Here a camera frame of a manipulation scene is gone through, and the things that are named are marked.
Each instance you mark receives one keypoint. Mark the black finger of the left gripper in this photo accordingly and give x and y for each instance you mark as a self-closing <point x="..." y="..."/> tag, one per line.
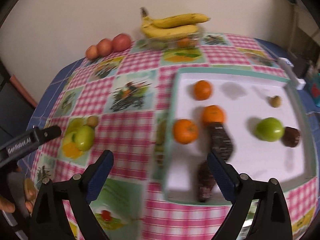
<point x="47" y="134"/>

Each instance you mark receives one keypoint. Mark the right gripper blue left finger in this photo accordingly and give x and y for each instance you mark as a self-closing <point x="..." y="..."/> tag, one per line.
<point x="49" y="219"/>

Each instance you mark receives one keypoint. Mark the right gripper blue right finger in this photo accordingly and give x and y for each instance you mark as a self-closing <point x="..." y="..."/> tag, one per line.
<point x="271" y="219"/>

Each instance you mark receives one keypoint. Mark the elongated green mango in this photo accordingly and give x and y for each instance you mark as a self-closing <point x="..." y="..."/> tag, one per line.
<point x="84" y="138"/>

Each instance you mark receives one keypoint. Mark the small brown kiwi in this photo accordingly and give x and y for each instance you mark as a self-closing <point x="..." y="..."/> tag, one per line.
<point x="92" y="121"/>

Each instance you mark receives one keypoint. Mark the dark avocado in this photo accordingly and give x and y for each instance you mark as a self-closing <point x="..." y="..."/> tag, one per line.
<point x="220" y="142"/>
<point x="205" y="183"/>

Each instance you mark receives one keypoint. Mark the round green apple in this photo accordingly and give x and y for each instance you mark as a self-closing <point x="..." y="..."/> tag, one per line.
<point x="269" y="129"/>

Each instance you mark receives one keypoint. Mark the orange tangerine with stem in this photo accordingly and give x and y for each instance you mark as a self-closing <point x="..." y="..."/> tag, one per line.
<point x="185" y="131"/>

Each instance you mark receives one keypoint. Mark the person's left hand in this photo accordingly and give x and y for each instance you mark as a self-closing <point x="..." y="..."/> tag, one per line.
<point x="22" y="193"/>

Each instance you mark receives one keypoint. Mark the pink checkered fruit tablecloth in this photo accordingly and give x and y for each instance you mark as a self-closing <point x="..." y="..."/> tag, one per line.
<point x="136" y="209"/>

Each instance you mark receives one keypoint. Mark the white foam tray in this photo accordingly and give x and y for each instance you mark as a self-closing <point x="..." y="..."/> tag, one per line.
<point x="245" y="100"/>

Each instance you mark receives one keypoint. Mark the dark brown wrinkled fruit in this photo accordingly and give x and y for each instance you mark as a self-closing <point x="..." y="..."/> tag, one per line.
<point x="291" y="137"/>

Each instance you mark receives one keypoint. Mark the small orange apple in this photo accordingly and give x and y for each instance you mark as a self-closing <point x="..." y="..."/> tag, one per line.
<point x="92" y="52"/>

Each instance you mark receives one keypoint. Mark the middle red apple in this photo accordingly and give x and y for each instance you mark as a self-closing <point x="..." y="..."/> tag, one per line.
<point x="104" y="47"/>

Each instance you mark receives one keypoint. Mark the large red apple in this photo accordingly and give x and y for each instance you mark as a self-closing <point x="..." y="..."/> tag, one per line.
<point x="121" y="42"/>

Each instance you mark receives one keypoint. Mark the small tan round fruit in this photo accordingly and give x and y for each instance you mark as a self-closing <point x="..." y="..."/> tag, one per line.
<point x="275" y="101"/>

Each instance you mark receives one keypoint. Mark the middle orange tangerine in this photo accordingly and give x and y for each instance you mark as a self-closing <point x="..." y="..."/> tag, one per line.
<point x="213" y="113"/>

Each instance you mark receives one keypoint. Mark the lower yellow banana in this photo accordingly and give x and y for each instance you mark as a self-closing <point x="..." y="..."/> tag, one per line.
<point x="151" y="31"/>

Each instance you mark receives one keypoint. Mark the yellow banana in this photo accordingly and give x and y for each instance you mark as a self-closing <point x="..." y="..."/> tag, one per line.
<point x="151" y="31"/>
<point x="180" y="20"/>

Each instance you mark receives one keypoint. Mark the teal toy box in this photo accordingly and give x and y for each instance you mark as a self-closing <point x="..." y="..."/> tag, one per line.
<point x="314" y="86"/>

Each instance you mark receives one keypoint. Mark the far orange tangerine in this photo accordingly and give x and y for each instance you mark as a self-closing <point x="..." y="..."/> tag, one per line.
<point x="202" y="90"/>

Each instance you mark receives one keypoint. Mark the white power strip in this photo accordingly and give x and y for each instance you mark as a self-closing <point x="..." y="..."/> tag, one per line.
<point x="292" y="73"/>

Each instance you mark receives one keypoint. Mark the upper yellow banana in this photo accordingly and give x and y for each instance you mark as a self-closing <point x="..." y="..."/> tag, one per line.
<point x="180" y="20"/>

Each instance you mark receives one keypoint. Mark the clear plastic fruit container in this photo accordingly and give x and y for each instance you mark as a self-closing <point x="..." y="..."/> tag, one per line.
<point x="171" y="42"/>

